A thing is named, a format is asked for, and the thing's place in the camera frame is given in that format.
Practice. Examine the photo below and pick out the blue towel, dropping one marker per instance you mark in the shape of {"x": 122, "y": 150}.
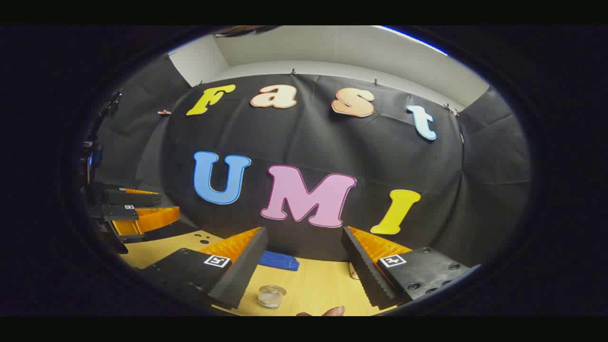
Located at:
{"x": 279, "y": 261}

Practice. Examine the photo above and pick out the clear plastic water bottle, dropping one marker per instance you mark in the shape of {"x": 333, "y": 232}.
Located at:
{"x": 270, "y": 298}

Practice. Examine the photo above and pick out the black tripod stand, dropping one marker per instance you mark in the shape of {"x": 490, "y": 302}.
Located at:
{"x": 95, "y": 154}

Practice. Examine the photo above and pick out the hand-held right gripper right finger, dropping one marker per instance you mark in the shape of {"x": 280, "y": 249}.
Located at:
{"x": 370, "y": 280}

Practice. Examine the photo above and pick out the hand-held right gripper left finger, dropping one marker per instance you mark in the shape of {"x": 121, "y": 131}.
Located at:
{"x": 237, "y": 280}

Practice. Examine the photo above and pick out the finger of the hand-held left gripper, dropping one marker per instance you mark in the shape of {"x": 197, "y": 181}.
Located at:
{"x": 118, "y": 212}
{"x": 133, "y": 198}

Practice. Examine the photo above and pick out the black backdrop cloth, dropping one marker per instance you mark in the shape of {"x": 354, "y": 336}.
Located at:
{"x": 308, "y": 137}

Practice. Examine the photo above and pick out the white toaster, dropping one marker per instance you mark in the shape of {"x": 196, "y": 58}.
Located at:
{"x": 353, "y": 271}

